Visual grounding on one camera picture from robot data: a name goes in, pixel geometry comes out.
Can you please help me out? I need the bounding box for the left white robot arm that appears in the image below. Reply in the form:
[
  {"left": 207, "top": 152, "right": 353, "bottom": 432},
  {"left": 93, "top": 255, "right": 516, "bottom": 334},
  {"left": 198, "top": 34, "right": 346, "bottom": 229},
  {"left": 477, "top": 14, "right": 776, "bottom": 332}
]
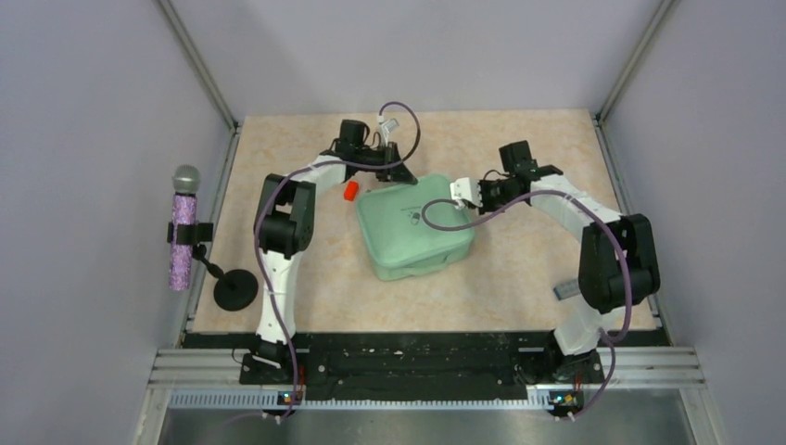
[{"left": 254, "top": 115, "right": 422, "bottom": 384}]

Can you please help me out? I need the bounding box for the purple glitter microphone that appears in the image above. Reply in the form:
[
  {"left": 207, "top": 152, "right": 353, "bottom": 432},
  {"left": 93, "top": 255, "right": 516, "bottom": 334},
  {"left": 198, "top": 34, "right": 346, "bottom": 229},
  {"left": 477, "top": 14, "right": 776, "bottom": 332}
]
[{"left": 169, "top": 164, "right": 201, "bottom": 291}]

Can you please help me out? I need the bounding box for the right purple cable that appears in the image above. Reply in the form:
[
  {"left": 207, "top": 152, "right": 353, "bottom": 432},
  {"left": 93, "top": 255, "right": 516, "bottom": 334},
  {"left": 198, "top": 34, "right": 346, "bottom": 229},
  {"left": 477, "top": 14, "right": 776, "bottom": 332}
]
[{"left": 420, "top": 188, "right": 635, "bottom": 423}]

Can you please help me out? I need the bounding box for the purple cable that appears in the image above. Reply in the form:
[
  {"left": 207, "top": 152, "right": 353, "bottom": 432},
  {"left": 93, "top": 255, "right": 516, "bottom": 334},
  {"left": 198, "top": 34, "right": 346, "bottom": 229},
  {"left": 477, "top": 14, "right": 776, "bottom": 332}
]
[
  {"left": 252, "top": 100, "right": 423, "bottom": 425},
  {"left": 420, "top": 188, "right": 635, "bottom": 423}
]

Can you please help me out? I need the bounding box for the black microphone stand base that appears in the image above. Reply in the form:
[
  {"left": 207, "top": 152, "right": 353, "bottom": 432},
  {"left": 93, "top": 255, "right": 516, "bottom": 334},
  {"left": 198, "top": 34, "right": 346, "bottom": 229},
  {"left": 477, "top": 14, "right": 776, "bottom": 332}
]
[{"left": 213, "top": 269, "right": 259, "bottom": 312}]

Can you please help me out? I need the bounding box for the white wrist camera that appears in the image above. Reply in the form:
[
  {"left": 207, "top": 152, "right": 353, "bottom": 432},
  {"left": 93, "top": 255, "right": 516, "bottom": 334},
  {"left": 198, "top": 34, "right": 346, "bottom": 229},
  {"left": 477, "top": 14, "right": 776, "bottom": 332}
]
[
  {"left": 449, "top": 177, "right": 482, "bottom": 210},
  {"left": 376, "top": 114, "right": 399, "bottom": 147}
]

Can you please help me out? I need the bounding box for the orange red small box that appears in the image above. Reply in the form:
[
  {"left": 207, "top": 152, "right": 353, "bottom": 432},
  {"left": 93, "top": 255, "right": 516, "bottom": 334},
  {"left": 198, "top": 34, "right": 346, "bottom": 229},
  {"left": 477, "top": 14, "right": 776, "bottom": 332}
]
[{"left": 343, "top": 181, "right": 360, "bottom": 202}]

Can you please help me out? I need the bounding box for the mint green medicine case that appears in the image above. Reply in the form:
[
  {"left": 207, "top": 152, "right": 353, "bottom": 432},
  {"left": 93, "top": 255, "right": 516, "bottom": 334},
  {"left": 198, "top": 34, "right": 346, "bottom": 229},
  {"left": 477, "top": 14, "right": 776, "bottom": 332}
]
[{"left": 356, "top": 173, "right": 475, "bottom": 281}]

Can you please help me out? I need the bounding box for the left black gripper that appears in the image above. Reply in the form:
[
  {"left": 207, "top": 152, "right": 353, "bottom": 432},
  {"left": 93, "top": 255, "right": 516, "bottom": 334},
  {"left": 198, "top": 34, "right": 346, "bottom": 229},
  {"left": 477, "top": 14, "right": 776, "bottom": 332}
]
[{"left": 353, "top": 141, "right": 415, "bottom": 183}]

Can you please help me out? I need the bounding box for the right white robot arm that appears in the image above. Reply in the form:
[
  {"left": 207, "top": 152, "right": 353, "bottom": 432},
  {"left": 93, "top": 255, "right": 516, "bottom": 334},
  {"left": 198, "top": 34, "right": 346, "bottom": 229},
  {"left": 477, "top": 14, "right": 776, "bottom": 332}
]
[{"left": 478, "top": 141, "right": 660, "bottom": 382}]

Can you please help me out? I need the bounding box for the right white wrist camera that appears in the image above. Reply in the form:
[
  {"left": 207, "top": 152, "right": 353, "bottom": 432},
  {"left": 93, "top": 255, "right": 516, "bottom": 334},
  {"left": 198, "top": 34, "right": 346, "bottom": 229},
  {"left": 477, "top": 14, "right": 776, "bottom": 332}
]
[{"left": 449, "top": 177, "right": 482, "bottom": 210}]

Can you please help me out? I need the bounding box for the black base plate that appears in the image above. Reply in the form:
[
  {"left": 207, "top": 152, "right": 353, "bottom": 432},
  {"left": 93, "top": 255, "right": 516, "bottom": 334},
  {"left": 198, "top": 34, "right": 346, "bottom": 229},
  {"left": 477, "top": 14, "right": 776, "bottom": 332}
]
[{"left": 239, "top": 331, "right": 604, "bottom": 401}]

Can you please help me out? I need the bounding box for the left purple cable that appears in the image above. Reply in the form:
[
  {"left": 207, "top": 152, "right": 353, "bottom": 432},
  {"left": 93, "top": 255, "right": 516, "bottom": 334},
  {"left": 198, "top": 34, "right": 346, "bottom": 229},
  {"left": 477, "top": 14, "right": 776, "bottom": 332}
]
[{"left": 252, "top": 100, "right": 423, "bottom": 425}]

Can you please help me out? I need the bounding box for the grey blue pill blister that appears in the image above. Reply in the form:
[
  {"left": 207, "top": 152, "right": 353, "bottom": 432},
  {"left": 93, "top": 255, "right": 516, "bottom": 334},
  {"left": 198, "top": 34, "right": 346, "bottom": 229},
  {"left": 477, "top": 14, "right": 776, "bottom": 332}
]
[{"left": 552, "top": 279, "right": 581, "bottom": 300}]

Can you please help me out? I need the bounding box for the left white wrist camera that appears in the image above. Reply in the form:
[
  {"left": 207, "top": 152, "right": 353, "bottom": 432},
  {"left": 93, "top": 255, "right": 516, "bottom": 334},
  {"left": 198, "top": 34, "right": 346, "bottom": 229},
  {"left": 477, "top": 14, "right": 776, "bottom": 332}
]
[{"left": 376, "top": 114, "right": 399, "bottom": 147}]

